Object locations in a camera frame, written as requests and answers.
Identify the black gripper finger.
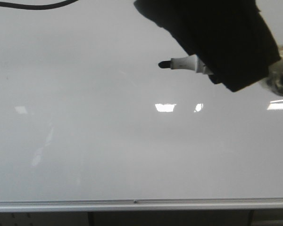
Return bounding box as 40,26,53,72
133,0,281,92

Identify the black and white marker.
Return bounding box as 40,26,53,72
158,43,283,97

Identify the white whiteboard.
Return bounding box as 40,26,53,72
0,0,283,212

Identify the black cable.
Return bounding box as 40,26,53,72
0,0,80,10

